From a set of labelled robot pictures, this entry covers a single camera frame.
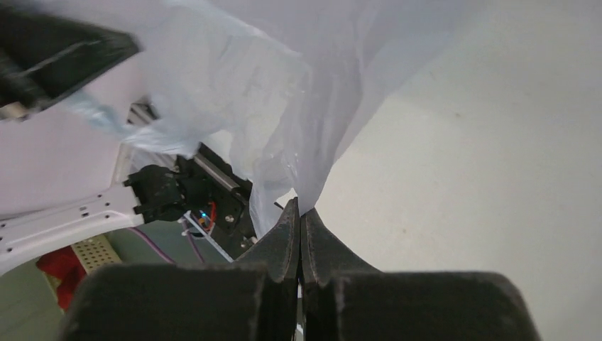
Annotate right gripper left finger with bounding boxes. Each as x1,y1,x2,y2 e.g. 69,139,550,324
57,199,299,340

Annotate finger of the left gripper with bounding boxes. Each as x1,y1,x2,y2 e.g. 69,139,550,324
1,4,140,120

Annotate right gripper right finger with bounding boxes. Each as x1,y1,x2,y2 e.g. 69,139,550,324
300,210,540,340

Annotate translucent blue trash bag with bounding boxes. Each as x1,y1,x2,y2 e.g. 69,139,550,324
48,1,467,237

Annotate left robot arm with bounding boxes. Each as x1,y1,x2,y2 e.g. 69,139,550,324
1,3,143,274

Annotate small circuit board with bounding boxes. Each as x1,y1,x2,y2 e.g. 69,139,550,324
197,210,214,232

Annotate red object on floor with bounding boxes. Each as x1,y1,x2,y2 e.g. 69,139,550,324
35,246,87,311

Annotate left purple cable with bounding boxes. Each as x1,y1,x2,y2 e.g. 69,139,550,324
126,221,208,266

